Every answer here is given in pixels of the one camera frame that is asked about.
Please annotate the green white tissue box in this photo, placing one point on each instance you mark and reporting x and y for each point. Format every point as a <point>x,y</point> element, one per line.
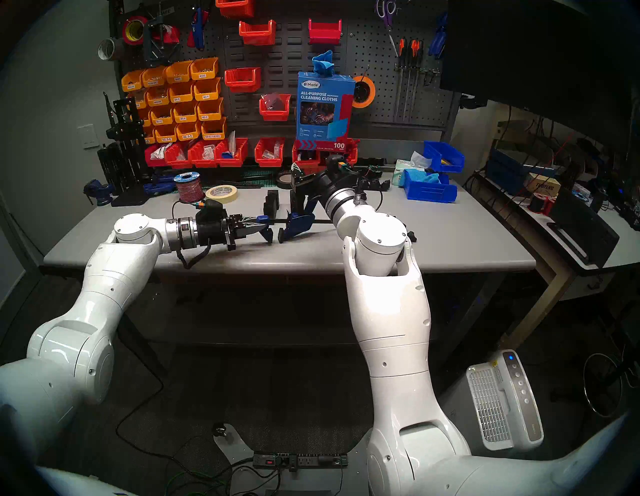
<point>400,172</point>

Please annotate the light blue folded cloth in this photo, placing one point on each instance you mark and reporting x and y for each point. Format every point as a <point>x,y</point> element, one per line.
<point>425,177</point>

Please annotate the orange storage bin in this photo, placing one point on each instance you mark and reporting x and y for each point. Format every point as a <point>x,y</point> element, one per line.
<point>181,93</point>
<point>150,135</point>
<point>178,73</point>
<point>188,132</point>
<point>161,116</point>
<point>185,113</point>
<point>157,96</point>
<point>214,130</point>
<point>132,81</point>
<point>207,90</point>
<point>154,77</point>
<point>210,110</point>
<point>165,134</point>
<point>204,70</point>
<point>145,117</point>
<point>140,100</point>

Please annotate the blue cleaning cloths box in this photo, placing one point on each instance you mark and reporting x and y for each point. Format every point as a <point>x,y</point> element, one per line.
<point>322,115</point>

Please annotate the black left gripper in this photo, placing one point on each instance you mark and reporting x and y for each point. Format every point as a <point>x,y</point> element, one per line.
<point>214,231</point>

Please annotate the black lumpy printed part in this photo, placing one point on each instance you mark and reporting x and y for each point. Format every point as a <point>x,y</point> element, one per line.
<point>381,185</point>

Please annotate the black module green circuit board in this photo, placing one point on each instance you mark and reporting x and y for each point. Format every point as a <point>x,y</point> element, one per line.
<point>374,172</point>

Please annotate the brown cardboard box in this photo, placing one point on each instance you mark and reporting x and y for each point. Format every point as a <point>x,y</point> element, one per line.
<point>542,186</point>

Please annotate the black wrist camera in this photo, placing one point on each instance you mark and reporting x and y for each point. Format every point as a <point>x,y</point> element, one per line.
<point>336,164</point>
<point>210,207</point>

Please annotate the black floor power strip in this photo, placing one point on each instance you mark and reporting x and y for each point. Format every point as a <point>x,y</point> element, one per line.
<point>300,460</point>

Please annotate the red storage bin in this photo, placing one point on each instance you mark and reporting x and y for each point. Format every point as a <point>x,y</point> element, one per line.
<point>274,112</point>
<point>178,160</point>
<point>306,160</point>
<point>156,159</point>
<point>351,155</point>
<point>231,160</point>
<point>257,36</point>
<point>242,82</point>
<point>204,160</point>
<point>235,9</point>
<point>325,35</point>
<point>269,161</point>

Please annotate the beige masking tape roll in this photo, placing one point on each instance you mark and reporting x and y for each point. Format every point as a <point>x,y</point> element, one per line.
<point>222,198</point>

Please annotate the grey duct tape roll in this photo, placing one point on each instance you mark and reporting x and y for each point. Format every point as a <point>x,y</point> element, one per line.
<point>115,46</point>

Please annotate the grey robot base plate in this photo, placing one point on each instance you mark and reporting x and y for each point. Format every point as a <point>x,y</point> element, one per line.
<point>235,450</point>

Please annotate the side desk with beige legs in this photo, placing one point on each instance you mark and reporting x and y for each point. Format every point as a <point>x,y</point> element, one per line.
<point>625,250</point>

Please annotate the black tape roll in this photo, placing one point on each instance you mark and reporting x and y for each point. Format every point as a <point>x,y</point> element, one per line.
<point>284,185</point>

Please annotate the black monitor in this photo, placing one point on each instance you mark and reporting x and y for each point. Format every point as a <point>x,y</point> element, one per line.
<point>540,50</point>

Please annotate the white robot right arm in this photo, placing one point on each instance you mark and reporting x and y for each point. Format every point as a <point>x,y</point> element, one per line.
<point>390,325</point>

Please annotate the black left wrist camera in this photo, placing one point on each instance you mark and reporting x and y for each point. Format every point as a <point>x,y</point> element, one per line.
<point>210,207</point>

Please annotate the white paper packet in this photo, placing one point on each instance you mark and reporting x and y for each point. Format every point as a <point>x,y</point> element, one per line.
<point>232,142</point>

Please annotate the black press stand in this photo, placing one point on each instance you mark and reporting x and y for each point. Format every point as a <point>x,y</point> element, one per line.
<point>122,150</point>

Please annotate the metal hanging hook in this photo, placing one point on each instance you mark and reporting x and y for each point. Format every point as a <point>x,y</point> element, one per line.
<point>431,75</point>

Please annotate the small blue vise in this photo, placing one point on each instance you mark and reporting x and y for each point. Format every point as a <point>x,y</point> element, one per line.
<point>97,192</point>

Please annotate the green cutting mat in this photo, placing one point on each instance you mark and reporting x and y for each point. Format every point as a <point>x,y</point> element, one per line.
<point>260,176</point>

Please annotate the black stool base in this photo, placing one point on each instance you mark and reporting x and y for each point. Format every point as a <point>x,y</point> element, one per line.
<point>625,370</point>

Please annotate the dark grey clamp tool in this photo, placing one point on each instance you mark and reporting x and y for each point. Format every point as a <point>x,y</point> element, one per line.
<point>154,37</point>

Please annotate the blue microfiber cloth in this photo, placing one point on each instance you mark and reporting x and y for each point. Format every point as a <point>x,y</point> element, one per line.
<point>322,62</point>

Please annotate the red yellow tape roll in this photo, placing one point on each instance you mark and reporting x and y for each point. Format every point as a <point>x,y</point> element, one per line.
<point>127,27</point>

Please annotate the blue storage bin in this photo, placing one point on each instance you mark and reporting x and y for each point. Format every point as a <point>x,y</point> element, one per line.
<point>452,164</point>
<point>430,192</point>

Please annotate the white wall switch plate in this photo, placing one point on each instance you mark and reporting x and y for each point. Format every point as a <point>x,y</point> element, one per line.
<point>90,136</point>

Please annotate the black tall printed piece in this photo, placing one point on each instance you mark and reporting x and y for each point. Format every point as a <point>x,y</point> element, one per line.
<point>296,206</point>

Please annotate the blue bar clamp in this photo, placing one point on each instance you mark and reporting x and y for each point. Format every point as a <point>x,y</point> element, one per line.
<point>299,225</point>

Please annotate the black keyboard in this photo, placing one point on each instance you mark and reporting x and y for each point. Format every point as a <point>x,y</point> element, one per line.
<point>582,225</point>

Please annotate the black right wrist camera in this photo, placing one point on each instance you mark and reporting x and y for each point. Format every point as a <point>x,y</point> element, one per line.
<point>336,164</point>

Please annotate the orange tape roll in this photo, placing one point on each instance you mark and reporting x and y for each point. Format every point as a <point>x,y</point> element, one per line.
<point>365,79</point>

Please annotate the red nested bins stack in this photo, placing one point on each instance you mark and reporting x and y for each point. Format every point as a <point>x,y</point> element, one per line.
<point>314,175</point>

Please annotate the black stepped printed piece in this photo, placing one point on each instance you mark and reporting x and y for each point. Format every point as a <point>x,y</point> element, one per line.
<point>271,205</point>

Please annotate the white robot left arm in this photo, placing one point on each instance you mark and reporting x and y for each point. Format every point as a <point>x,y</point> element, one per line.
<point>100,275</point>

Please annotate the dark blue crate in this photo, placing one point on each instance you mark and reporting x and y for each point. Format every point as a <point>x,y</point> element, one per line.
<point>505,172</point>

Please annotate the blue red hand tool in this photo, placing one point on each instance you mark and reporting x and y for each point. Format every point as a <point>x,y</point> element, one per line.
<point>197,25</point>

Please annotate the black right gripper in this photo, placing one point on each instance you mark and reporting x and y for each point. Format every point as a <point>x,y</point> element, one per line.
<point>324,186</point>

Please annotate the white air purifier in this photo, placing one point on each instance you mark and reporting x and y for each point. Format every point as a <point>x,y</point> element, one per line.
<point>500,400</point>

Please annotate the dark grey tool wall panel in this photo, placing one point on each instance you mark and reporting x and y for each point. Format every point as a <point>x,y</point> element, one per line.
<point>300,55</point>

